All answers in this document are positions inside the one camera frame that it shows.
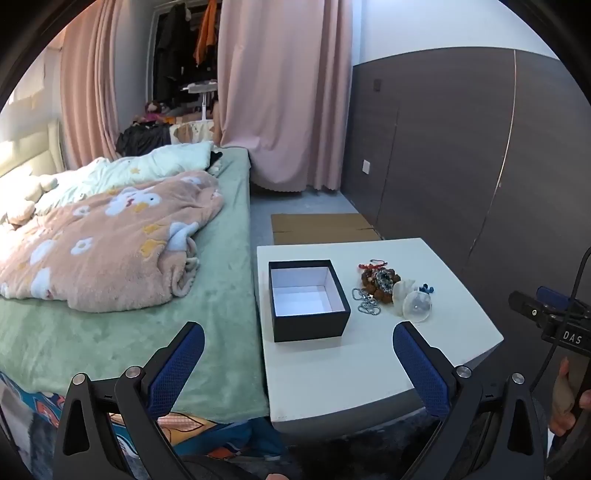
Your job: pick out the black bag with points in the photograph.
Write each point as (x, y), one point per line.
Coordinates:
(143, 138)

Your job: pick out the white wall socket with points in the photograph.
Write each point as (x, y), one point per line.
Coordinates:
(366, 166)

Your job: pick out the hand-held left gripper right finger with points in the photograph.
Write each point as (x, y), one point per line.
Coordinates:
(418, 364)

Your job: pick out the pile of toys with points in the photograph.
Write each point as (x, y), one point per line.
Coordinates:
(152, 113)

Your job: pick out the bed with green sheet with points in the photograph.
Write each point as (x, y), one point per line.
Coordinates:
(221, 277)

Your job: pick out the white stand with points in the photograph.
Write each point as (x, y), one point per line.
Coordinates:
(201, 87)

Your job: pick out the black cloth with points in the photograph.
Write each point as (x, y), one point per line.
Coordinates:
(216, 158)

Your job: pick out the white pillow with stars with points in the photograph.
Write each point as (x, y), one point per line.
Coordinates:
(152, 164)

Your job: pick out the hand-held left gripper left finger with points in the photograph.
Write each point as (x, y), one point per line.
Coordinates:
(178, 369)

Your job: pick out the blue bead trinket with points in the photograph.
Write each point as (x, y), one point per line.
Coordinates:
(427, 290)

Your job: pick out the clear plastic ball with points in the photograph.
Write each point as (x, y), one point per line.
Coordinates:
(418, 307)

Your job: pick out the flat cardboard box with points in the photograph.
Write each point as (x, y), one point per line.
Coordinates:
(323, 228)

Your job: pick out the pink duck print blanket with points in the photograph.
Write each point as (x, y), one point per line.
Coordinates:
(101, 249)

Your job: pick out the cream plush toy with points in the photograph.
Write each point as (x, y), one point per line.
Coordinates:
(23, 194)

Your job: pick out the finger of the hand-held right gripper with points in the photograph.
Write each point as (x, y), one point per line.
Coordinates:
(556, 297)
(526, 305)

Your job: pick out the beige fabric basket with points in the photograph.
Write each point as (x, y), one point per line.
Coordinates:
(191, 131)

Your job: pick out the cream padded headboard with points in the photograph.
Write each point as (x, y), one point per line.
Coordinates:
(27, 157)

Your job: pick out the hanging dark clothes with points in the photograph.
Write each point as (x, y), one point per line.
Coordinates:
(173, 46)

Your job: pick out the person's right hand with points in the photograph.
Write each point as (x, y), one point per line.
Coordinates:
(561, 392)

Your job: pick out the wide pink curtain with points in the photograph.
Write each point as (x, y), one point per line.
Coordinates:
(281, 92)

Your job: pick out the black gift box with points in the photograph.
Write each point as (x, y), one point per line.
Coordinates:
(309, 327)

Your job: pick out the white side table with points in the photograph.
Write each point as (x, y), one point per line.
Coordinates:
(360, 369)

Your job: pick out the hanging orange garment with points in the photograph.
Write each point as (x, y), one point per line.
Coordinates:
(205, 37)

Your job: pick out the colourful printed cloth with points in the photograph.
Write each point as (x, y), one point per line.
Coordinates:
(27, 415)

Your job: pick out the narrow pink curtain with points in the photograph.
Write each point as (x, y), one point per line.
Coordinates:
(87, 92)

